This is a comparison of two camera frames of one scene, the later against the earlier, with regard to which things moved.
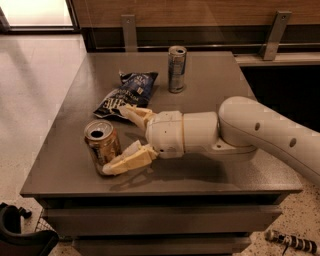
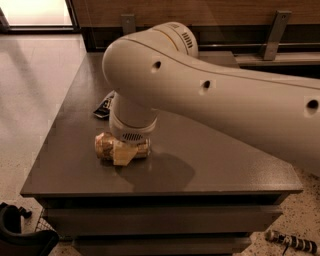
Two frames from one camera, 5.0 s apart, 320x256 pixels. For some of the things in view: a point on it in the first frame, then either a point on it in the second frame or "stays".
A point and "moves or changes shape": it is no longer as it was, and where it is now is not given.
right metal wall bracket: (278, 32) stays
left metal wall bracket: (129, 30) stays
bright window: (36, 13) stays
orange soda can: (102, 142) moves or changes shape
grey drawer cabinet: (196, 203) stays
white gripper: (165, 133) -> (131, 134)
